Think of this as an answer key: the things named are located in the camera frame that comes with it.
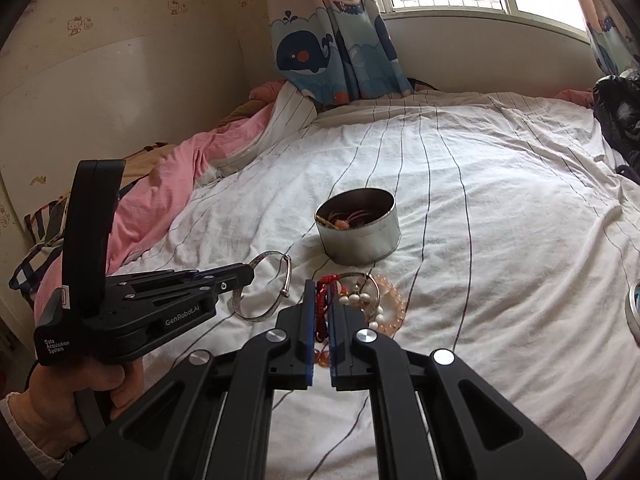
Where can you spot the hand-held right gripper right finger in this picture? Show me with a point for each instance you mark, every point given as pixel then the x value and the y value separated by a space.
pixel 334 330

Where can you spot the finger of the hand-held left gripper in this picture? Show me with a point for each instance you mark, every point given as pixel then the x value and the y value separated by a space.
pixel 200 292
pixel 220 272

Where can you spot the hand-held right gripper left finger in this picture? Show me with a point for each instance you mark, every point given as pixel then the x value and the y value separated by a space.
pixel 310 320

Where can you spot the silver bangle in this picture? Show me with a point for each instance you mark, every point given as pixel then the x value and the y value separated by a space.
pixel 250 316

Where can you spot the round metal tin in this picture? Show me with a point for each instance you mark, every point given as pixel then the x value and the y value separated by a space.
pixel 360 245

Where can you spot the person's left forearm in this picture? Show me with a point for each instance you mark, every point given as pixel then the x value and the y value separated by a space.
pixel 20 440

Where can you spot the person's left hand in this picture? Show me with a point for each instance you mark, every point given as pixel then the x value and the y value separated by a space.
pixel 65 385

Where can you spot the plaid pillow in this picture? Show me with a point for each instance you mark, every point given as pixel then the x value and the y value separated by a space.
pixel 40 220

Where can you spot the pink blanket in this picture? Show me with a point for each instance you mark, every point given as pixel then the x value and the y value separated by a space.
pixel 165 180

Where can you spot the whale printed curtain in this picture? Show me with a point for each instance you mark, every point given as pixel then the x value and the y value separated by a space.
pixel 310 50
pixel 607 45

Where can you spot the metal tin lid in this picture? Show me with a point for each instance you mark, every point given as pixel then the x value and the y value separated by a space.
pixel 634 310

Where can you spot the dark clothes pile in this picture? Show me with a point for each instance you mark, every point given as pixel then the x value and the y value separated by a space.
pixel 620 110

